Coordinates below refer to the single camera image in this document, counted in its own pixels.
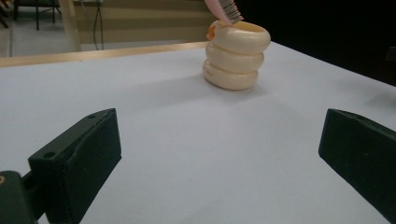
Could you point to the light wooden cabinet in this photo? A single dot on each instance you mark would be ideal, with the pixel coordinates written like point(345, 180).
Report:
point(149, 21)

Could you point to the black curtain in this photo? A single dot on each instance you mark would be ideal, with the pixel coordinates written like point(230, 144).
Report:
point(327, 34)

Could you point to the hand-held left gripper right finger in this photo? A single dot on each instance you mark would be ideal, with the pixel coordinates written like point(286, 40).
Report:
point(364, 155)

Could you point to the black metal frame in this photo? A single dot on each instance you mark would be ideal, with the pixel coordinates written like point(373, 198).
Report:
point(37, 9)

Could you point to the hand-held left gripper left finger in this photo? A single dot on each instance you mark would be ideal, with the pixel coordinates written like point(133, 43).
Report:
point(77, 168)

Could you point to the cream ribbed cup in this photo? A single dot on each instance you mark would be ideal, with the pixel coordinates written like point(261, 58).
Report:
point(235, 56)

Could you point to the pink hairbrush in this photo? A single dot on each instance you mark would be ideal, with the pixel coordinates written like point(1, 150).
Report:
point(225, 11)

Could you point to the white table sheet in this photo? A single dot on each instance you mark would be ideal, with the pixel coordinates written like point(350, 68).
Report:
point(199, 140)

